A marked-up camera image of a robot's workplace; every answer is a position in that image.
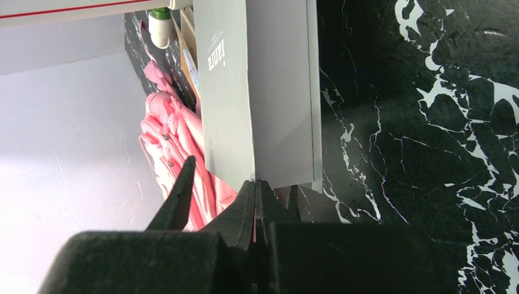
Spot orange Othello book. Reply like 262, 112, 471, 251
174, 6, 200, 104

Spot large grey white book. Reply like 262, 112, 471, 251
193, 1, 323, 192

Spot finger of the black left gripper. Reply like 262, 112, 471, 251
145, 156, 196, 231

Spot white PVC pipe frame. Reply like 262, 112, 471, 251
1, 0, 193, 28

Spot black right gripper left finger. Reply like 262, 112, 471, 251
39, 181, 256, 293

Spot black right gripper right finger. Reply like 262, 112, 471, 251
255, 181, 456, 293

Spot pink student backpack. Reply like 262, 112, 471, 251
139, 59, 237, 232

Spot green white pipe fitting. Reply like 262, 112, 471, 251
147, 7, 174, 49

